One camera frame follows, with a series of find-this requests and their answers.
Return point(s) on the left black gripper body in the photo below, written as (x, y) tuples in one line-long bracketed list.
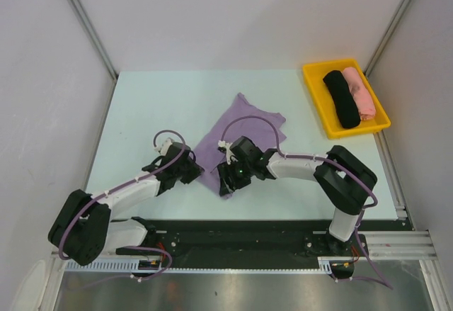
[(185, 173)]

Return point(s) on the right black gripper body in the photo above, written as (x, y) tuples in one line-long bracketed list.
[(239, 172)]

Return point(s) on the purple t shirt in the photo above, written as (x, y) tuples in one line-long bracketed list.
[(240, 119)]

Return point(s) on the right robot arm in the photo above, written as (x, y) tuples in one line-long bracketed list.
[(345, 180)]

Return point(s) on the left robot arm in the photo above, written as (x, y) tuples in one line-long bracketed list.
[(88, 225)]

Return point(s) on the yellow plastic tray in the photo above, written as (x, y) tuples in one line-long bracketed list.
[(313, 75)]

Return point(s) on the rolled black t shirt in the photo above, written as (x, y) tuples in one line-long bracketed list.
[(345, 106)]

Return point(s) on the rolled pink t shirt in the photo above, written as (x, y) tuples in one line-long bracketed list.
[(360, 94)]

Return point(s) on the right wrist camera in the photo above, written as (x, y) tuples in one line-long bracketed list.
[(225, 147)]

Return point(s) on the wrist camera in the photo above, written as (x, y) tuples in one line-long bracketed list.
[(164, 147), (225, 147)]

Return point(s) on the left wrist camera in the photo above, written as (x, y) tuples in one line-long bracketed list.
[(164, 147)]

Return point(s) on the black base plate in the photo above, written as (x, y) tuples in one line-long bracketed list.
[(272, 243)]

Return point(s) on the white slotted cable duct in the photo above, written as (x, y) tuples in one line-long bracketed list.
[(145, 266)]

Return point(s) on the aluminium frame rail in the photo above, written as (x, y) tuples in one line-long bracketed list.
[(388, 244)]

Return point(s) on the left aluminium corner post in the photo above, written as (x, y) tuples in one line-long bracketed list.
[(93, 37)]

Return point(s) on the aluminium corner post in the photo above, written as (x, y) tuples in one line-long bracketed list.
[(391, 29), (93, 37)]

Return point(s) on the right aluminium corner post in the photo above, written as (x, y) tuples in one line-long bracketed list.
[(391, 29)]

